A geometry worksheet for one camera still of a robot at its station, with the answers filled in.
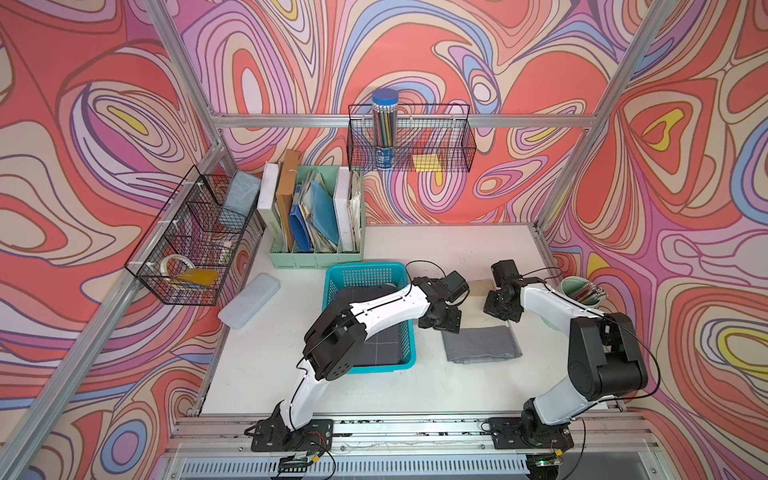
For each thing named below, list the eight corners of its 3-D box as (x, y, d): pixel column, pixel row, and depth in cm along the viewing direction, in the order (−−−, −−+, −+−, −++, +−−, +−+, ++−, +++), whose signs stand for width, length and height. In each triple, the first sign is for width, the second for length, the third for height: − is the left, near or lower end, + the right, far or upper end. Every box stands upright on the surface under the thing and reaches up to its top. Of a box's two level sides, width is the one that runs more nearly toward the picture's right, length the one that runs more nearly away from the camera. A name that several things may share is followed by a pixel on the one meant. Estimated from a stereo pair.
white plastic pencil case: (218, 320, 97) (214, 316, 95) (263, 275, 108) (260, 271, 106) (239, 333, 94) (236, 329, 92) (283, 286, 105) (281, 282, 103)
